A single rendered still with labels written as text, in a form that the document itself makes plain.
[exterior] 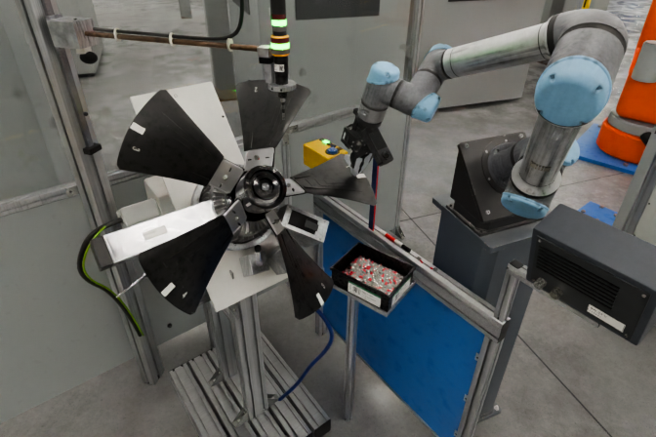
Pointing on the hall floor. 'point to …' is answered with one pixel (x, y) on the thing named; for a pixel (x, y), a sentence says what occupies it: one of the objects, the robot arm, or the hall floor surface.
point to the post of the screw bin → (349, 357)
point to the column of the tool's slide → (39, 31)
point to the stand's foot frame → (303, 407)
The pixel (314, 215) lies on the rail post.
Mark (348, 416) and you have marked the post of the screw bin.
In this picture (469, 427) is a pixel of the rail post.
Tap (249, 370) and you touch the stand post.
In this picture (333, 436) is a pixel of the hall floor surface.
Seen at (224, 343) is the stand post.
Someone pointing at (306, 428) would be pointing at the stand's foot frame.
